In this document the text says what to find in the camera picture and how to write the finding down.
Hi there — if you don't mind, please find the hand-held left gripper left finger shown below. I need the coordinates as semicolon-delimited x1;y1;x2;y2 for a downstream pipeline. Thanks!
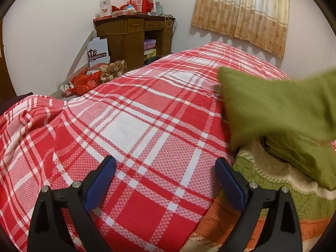
27;155;117;252

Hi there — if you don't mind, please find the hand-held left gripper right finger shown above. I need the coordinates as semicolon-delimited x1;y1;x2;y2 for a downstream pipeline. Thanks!
215;157;303;252

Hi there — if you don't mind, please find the green striped knit sweater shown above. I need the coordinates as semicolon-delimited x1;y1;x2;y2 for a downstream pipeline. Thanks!
181;67;336;252

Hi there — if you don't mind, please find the red plaid blanket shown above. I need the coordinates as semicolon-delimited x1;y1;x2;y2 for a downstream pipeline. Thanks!
0;41;293;252

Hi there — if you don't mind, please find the red plastic bag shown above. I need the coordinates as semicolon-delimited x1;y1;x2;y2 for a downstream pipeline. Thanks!
71;68;102;95

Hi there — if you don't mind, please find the brown patterned bag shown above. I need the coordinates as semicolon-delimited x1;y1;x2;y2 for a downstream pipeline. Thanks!
99;60;128;84

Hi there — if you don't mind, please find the white printed cardboard box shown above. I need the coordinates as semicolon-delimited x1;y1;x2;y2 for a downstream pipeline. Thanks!
87;37;111;69

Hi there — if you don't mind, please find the grey leaning board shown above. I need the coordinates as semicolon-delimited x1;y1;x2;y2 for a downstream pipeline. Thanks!
66;30;97;80

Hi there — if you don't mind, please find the brown wooden desk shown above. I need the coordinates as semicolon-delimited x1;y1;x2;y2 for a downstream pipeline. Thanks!
93;15;176;72

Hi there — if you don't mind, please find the brown wooden door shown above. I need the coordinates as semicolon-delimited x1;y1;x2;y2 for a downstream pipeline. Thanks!
0;42;17;101

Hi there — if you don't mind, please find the red and white flat box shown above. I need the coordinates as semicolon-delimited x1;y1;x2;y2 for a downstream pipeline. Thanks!
112;9;135;18

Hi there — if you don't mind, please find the white upright box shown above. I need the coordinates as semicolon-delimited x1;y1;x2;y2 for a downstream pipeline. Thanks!
100;0;113;18

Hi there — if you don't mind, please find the beige patterned curtain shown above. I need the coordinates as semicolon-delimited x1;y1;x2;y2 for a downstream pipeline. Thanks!
191;0;290;59

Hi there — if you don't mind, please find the red gift box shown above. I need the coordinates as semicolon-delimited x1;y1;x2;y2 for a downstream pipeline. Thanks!
130;0;154;13

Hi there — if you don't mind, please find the dark bed frame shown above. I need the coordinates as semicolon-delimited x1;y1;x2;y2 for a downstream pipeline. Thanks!
0;92;34;116

